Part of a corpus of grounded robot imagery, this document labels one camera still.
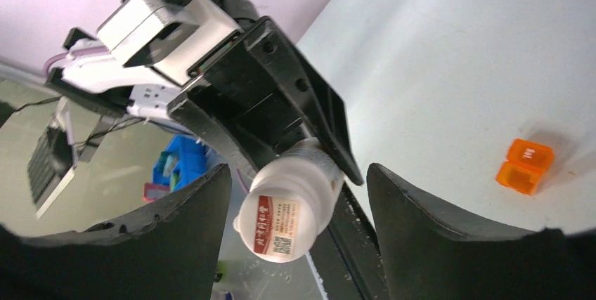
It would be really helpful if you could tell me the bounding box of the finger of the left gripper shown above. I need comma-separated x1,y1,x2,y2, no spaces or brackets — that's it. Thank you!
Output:
167,91,285,174

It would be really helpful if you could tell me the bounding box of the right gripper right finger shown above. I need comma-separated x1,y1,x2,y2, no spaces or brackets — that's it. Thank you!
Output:
367,163,595,299

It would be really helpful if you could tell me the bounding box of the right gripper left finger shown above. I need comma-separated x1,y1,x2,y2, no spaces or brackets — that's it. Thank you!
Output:
1,164,231,299

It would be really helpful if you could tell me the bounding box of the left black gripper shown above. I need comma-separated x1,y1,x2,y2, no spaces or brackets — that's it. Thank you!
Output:
122,0,363,185

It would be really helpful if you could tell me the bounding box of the white pill bottle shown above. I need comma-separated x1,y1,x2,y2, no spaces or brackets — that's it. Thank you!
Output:
233,138,346,263

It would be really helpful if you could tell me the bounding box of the orange pill organizer box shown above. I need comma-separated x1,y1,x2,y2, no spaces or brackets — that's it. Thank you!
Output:
495,138,555,195

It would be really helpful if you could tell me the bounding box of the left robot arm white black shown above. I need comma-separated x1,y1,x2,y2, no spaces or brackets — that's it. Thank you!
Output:
46,0,363,185

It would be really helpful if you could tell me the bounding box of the blue storage bin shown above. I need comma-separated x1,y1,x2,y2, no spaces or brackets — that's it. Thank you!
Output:
151,134,207,192

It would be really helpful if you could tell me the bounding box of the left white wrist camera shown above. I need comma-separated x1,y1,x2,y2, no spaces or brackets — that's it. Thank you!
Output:
97,0,241,85

